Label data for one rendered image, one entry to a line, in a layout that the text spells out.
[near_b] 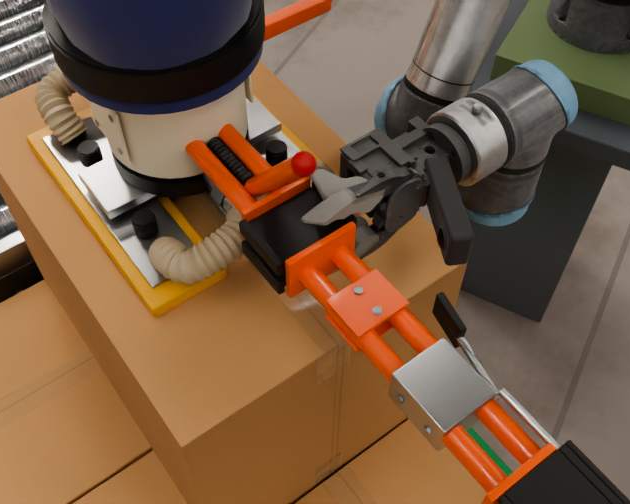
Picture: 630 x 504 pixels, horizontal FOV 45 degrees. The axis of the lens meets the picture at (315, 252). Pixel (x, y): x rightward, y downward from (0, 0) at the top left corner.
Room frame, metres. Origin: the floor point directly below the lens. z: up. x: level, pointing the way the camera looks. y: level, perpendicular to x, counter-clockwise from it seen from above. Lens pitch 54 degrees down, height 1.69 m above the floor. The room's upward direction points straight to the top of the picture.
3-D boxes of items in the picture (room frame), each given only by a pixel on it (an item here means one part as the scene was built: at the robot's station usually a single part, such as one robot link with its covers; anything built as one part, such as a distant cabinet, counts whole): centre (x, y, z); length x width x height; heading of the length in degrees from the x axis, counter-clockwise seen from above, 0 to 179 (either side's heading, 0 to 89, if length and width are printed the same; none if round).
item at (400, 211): (0.56, -0.09, 1.07); 0.12 x 0.09 x 0.08; 127
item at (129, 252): (0.62, 0.24, 0.97); 0.34 x 0.10 x 0.05; 37
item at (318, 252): (0.47, 0.02, 1.07); 0.10 x 0.08 x 0.06; 127
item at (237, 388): (0.66, 0.15, 0.74); 0.60 x 0.40 x 0.40; 36
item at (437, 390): (0.30, -0.11, 1.06); 0.07 x 0.07 x 0.04; 37
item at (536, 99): (0.66, -0.23, 1.07); 0.12 x 0.09 x 0.10; 127
